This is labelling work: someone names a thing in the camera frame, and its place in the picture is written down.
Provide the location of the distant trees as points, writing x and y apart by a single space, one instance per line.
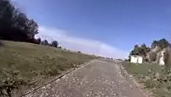
54 43

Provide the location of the grey stony path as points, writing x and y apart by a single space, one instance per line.
100 87

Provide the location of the small white building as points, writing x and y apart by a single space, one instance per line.
136 59

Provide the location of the dry grass field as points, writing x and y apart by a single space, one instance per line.
13 62

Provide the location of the tall tree with brown creeper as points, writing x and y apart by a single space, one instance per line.
161 43

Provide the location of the wood of dark trees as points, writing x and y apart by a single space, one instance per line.
0 19

